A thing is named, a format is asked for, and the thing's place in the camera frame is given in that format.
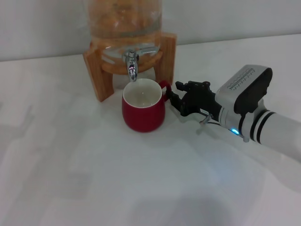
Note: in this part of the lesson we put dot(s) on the wooden dispenser stand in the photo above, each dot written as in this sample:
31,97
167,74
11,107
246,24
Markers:
100,77

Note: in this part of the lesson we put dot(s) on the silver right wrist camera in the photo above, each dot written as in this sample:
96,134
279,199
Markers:
244,89

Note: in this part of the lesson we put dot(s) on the chrome dispenser faucet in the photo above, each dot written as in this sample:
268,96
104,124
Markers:
132,68

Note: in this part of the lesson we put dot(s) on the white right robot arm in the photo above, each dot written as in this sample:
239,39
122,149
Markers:
279,131

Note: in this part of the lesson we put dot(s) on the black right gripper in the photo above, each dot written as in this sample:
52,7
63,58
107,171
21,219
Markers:
200,101

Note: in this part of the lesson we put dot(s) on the red ceramic cup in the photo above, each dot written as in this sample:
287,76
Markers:
143,118

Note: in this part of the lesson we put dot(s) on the glass beverage dispenser jar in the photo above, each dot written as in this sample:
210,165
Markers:
124,18

